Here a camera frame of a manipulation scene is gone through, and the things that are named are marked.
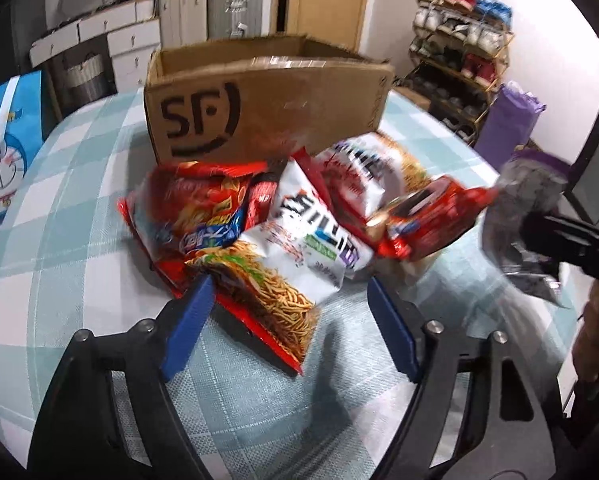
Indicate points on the wicker basket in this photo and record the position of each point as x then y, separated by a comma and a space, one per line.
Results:
82, 80

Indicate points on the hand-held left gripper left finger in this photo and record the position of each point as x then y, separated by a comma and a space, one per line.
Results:
189, 330

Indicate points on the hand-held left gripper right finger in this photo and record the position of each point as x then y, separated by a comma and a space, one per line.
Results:
394, 330

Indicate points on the purple grey snack packet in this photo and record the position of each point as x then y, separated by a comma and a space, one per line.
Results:
509, 195

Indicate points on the dark red snack packet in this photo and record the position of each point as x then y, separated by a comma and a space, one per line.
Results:
262, 195

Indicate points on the red orange snack packet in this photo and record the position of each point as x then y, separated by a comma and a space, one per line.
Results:
179, 200

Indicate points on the person's right hand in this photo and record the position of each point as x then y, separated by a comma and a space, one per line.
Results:
592, 340

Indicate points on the large printed cardboard box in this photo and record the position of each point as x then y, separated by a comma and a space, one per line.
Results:
279, 110

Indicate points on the white noodle snack packet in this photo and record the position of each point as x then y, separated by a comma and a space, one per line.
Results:
364, 170
289, 240

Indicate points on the wooden shoe rack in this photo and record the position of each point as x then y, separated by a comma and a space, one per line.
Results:
484, 85

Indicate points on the bright red snack packet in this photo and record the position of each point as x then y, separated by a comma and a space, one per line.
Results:
429, 220

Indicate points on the wooden door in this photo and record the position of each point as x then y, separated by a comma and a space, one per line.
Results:
329, 0

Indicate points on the rows of shoes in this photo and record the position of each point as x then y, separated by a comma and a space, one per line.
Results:
459, 25

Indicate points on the purple bag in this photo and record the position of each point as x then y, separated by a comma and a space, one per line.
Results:
509, 120

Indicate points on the silver suitcase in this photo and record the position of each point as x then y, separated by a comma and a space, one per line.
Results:
234, 10

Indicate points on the white drawer cabinet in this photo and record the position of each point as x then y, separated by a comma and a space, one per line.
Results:
129, 45

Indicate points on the checked tablecloth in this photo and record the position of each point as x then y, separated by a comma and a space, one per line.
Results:
79, 260

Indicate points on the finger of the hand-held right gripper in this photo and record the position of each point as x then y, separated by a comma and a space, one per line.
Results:
574, 242

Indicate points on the beige suitcase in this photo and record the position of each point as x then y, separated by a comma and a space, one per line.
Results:
182, 15

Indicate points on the blue cartoon gift bag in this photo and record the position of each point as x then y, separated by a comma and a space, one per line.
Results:
9, 160

